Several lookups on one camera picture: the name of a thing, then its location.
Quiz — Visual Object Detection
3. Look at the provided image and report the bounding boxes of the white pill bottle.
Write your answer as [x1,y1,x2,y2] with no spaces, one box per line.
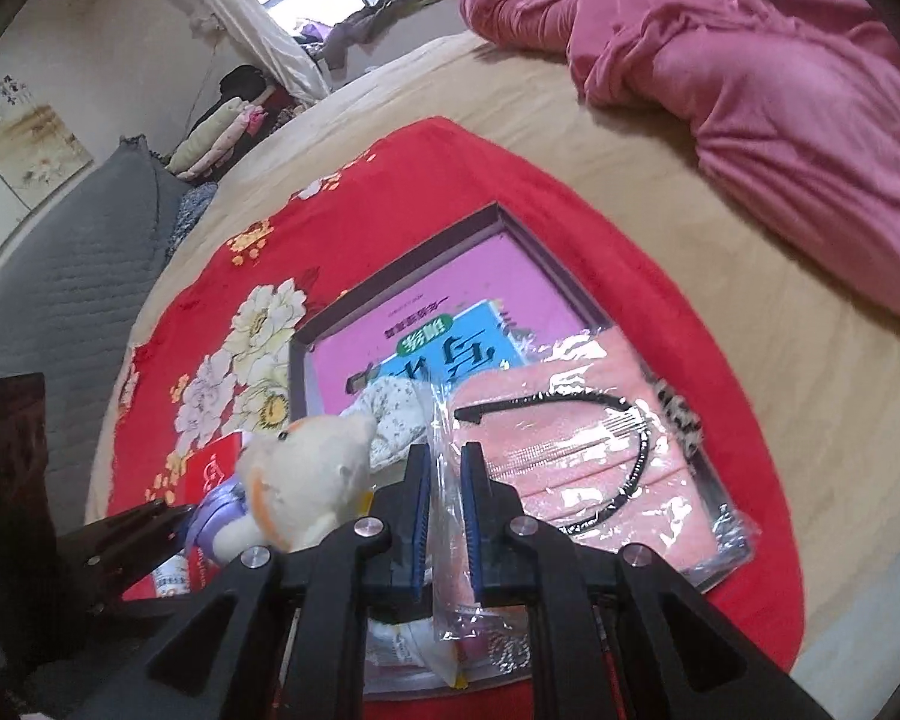
[150,551,196,599]

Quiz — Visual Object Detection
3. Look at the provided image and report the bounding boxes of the red carton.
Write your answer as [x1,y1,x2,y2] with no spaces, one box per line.
[172,431,245,593]

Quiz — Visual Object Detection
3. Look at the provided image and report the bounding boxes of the rhinestone bow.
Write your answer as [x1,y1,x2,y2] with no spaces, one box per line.
[487,615,533,680]

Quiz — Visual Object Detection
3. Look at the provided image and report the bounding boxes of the pink picture book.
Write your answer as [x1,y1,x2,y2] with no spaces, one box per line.
[311,231,616,421]

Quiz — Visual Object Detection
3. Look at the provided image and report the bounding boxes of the pink quilt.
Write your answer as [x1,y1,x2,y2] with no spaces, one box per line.
[459,0,900,327]

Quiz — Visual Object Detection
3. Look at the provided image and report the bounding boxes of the black headband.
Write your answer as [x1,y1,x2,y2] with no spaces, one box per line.
[454,390,657,537]

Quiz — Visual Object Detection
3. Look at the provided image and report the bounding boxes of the pile of folded blankets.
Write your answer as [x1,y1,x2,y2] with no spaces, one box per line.
[163,94,267,181]

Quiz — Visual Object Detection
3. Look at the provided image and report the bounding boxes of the clothes on windowsill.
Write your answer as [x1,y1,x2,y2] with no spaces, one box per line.
[292,0,488,68]

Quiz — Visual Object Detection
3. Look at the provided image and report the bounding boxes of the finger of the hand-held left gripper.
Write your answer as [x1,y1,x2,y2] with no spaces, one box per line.
[56,499,196,563]
[82,536,196,620]

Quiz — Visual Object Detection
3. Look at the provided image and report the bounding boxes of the black clothing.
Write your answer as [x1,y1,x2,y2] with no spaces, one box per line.
[217,64,278,102]

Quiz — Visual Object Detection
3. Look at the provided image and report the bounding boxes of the floral wall painting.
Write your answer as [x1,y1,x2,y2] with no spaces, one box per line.
[0,71,95,293]

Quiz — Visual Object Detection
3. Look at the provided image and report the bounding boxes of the white floral cloth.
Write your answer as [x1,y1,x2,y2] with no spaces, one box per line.
[345,376,440,470]

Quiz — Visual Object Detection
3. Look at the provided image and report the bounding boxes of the white curtain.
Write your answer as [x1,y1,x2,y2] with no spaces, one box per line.
[150,0,331,102]

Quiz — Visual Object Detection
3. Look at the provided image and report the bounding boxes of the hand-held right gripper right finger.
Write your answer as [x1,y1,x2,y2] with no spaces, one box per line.
[461,441,833,720]

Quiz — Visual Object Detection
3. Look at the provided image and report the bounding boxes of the cream plush toy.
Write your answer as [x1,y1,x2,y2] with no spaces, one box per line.
[184,412,380,563]

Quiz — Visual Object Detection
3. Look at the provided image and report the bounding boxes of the grey quilted headboard cover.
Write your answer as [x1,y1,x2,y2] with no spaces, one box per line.
[0,136,196,526]

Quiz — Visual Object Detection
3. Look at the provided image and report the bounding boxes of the leopard print scrunchie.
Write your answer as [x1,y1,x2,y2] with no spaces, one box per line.
[656,382,702,458]

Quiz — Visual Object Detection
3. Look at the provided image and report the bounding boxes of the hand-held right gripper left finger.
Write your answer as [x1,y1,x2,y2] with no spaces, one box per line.
[75,444,432,720]

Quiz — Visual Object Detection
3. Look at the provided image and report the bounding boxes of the dark wooden furniture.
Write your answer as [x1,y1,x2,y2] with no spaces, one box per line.
[0,373,61,661]

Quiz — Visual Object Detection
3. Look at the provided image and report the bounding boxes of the dark grey shallow box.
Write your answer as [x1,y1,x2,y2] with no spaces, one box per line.
[286,201,755,702]

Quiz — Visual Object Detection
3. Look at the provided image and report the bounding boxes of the blue patterned pillow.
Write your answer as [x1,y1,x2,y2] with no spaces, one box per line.
[166,181,220,252]

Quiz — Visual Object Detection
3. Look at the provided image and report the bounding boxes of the beige bed sheet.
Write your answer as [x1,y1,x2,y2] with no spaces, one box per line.
[82,34,900,691]

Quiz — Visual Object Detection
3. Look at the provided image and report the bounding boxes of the red floral blanket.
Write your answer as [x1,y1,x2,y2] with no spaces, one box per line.
[82,116,807,720]

